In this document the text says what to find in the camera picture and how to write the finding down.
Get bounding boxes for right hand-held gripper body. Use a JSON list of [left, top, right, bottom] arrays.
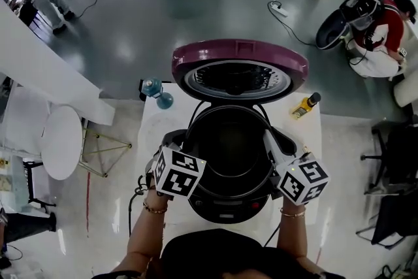
[[270, 153, 331, 206]]

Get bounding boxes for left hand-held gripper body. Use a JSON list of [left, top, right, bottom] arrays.
[[151, 146, 208, 199]]

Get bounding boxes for black pot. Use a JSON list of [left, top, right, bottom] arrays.
[[185, 104, 274, 199]]

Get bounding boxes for person's left forearm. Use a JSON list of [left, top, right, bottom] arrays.
[[112, 189, 170, 276]]

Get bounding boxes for person's right forearm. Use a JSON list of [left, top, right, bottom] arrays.
[[276, 202, 310, 259]]

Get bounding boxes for yellow oil bottle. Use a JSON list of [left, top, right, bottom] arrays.
[[289, 91, 322, 121]]

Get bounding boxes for teal lantern ornament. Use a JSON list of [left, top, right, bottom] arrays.
[[140, 76, 175, 110]]

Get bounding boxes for black office chair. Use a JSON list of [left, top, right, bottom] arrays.
[[355, 192, 418, 250], [360, 122, 418, 194]]

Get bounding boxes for person's black shirt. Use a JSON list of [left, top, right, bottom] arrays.
[[159, 227, 329, 279]]

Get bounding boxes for purple rice cooker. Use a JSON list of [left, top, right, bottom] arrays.
[[171, 39, 310, 225]]

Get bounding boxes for round white side table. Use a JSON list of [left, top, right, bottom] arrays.
[[40, 105, 84, 182]]

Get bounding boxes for grey shell backpack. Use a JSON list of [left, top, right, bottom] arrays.
[[315, 0, 353, 51]]

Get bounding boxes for white power strip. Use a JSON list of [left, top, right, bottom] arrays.
[[268, 1, 290, 18]]

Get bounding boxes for black metal rack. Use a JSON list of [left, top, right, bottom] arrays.
[[22, 159, 57, 207]]

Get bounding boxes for gold bracelet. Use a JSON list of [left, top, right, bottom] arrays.
[[280, 206, 306, 220], [142, 200, 169, 215]]

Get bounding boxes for gold wire table base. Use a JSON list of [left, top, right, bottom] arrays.
[[79, 127, 133, 178]]

